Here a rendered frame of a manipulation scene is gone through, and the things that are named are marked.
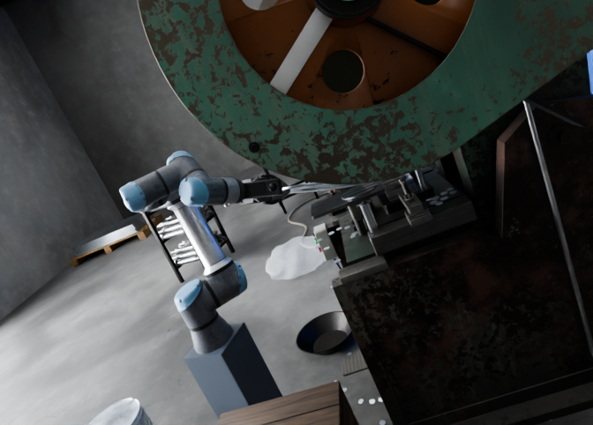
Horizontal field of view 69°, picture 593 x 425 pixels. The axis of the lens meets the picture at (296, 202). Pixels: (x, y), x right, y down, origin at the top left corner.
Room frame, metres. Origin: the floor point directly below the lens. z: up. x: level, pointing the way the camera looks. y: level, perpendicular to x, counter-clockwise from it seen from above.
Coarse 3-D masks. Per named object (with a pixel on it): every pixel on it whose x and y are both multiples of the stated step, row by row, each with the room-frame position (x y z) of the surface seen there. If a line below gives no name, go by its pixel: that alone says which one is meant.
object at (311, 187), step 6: (288, 186) 1.29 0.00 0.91; (294, 186) 1.27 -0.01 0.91; (300, 186) 1.26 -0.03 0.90; (306, 186) 1.27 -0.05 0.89; (312, 186) 1.29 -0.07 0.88; (318, 186) 1.31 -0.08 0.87; (324, 186) 1.41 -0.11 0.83; (330, 186) 1.42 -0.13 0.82; (336, 186) 1.40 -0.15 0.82; (342, 186) 1.41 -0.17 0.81; (348, 186) 1.43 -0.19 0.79; (294, 192) 1.46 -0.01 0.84; (300, 192) 1.49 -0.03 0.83
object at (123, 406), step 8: (120, 400) 1.72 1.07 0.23; (128, 400) 1.70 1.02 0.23; (136, 400) 1.67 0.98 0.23; (104, 408) 1.71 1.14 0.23; (112, 408) 1.69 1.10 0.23; (120, 408) 1.67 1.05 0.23; (128, 408) 1.64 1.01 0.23; (136, 408) 1.62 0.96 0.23; (96, 416) 1.69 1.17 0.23; (104, 416) 1.66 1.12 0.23; (112, 416) 1.62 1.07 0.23; (120, 416) 1.60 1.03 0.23; (128, 416) 1.58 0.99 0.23; (136, 416) 1.55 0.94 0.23; (88, 424) 1.65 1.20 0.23; (96, 424) 1.63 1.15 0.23; (104, 424) 1.59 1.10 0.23; (112, 424) 1.57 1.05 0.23; (120, 424) 1.55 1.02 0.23; (128, 424) 1.53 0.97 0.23
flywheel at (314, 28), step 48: (240, 0) 0.99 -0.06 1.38; (288, 0) 0.97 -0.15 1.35; (336, 0) 0.85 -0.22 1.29; (384, 0) 0.95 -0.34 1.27; (240, 48) 0.99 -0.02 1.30; (288, 48) 0.98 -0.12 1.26; (336, 48) 0.97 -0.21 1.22; (384, 48) 0.95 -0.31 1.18; (336, 96) 0.97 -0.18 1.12; (384, 96) 0.96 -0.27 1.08
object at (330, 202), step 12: (348, 192) 1.39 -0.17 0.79; (360, 192) 1.33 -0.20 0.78; (372, 192) 1.30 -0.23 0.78; (312, 204) 1.45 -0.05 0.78; (324, 204) 1.40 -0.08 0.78; (336, 204) 1.34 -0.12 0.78; (348, 204) 1.31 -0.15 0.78; (372, 204) 1.32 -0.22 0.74; (312, 216) 1.33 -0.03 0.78; (360, 216) 1.32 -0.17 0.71; (360, 228) 1.33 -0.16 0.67
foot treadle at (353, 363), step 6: (354, 354) 1.44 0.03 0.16; (360, 354) 1.43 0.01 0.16; (342, 360) 1.44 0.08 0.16; (348, 360) 1.43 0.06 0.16; (354, 360) 1.42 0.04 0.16; (360, 360) 1.40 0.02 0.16; (342, 366) 1.41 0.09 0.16; (348, 366) 1.40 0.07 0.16; (354, 366) 1.38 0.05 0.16; (360, 366) 1.37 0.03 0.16; (366, 366) 1.35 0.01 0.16; (342, 372) 1.38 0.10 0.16; (348, 372) 1.37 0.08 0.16; (354, 372) 1.36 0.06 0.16
